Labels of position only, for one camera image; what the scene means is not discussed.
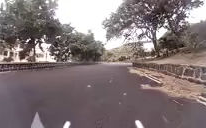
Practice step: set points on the large spreading tree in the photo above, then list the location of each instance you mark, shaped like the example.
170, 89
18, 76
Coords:
151, 16

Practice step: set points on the dark asphalt road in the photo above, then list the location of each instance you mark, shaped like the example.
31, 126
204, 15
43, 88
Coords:
91, 103

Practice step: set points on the low stone wall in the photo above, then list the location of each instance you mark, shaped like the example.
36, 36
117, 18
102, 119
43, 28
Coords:
187, 71
21, 66

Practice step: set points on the robot's own part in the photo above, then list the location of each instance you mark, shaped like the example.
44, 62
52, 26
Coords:
67, 124
139, 124

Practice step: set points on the row of trees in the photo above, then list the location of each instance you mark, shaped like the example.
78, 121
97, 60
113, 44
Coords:
81, 46

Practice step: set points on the concrete kerb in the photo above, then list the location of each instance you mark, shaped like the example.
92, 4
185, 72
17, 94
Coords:
204, 101

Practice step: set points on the wooded hill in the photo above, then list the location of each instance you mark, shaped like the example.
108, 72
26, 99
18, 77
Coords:
204, 30

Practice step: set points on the dirt roadside strip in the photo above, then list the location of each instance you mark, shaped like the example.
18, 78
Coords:
171, 83

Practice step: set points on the large leafy tree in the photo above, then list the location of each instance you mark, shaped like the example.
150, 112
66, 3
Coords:
27, 23

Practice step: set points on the white building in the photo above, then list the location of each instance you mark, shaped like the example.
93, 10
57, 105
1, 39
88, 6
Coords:
41, 53

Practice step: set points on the grassy slope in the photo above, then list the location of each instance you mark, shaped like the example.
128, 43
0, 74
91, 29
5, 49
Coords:
191, 57

